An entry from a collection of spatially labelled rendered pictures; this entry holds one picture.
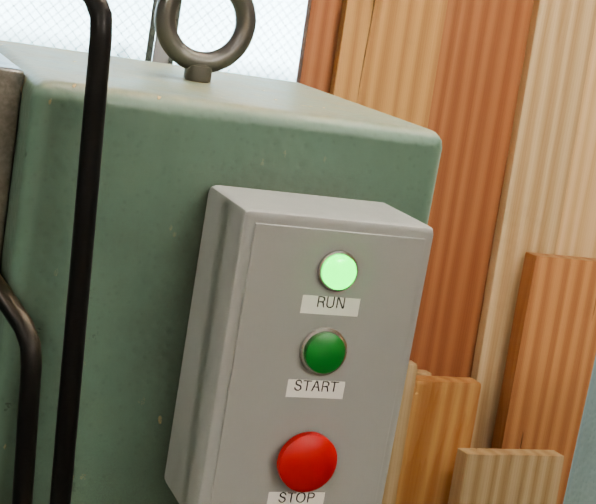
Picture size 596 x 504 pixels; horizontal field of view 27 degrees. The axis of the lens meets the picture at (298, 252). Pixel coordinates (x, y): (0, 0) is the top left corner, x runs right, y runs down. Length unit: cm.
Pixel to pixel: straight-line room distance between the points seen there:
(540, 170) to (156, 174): 162
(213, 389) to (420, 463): 151
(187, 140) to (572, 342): 166
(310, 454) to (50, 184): 18
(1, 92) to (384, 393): 24
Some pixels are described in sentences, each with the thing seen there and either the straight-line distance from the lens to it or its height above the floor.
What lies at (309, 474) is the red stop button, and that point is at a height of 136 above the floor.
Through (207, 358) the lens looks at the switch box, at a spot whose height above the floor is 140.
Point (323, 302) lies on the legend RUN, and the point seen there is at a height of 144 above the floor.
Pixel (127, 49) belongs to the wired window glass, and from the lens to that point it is 211.
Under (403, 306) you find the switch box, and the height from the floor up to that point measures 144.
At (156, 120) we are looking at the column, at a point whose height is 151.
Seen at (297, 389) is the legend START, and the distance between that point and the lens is 61.
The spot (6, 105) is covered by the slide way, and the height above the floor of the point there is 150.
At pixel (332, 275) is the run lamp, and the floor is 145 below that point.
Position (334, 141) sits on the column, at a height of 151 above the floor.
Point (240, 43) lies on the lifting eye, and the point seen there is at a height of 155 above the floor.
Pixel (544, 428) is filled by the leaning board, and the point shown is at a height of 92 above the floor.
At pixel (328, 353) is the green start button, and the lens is 60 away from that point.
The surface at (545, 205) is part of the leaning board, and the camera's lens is 222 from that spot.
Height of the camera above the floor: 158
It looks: 12 degrees down
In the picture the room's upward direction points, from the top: 10 degrees clockwise
